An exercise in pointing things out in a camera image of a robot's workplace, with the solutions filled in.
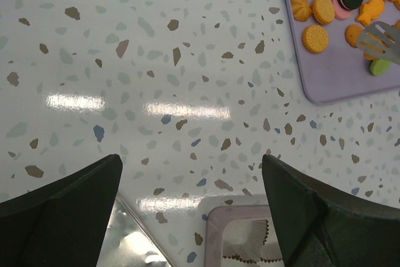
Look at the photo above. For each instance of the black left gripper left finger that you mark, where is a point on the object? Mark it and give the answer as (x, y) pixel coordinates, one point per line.
(62, 223)

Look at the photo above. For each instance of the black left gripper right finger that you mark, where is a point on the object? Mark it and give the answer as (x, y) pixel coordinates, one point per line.
(319, 225)

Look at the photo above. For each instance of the green round cookie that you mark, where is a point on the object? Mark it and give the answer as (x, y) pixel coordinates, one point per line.
(379, 66)

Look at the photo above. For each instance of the orange round cookie front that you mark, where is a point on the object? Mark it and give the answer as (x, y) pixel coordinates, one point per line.
(315, 39)

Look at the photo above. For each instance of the orange chip cookie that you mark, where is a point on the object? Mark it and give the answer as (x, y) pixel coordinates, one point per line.
(352, 33)

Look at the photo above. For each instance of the metal serving tongs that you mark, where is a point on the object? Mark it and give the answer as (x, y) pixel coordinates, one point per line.
(381, 41)

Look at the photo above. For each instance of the orange round sandwich cookie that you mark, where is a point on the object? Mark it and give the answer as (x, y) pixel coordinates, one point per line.
(323, 11)

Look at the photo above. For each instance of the silver tin lid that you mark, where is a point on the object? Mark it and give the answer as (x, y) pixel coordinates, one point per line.
(127, 242)

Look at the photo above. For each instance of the lavender cookie tray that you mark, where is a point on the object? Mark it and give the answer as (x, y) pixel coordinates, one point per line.
(340, 72)

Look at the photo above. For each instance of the orange swirl cookie left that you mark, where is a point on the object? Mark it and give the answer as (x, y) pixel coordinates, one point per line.
(301, 10)

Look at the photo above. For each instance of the orange fish cookie middle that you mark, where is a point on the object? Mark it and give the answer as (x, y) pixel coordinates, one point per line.
(370, 11)

